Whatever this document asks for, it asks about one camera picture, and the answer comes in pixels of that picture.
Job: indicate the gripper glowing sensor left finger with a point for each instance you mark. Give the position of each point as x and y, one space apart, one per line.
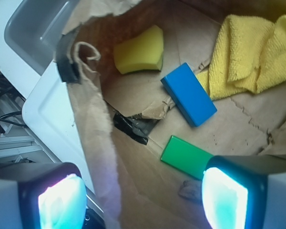
41 196

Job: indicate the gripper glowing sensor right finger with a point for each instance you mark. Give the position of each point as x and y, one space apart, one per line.
245 192

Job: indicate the green rectangular block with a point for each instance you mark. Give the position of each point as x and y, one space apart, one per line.
185 157

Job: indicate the blue rectangular block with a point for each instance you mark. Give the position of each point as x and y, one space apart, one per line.
188 94

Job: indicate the brown paper bag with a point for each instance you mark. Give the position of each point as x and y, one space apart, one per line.
125 121

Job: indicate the yellow microfiber cloth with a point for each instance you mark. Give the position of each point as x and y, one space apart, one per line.
249 56

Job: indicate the white plastic bin lid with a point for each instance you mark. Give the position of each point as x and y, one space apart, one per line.
29 33

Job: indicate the yellow sponge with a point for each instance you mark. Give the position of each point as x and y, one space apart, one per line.
143 52

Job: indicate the aluminium frame rail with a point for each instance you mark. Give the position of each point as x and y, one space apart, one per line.
18 143

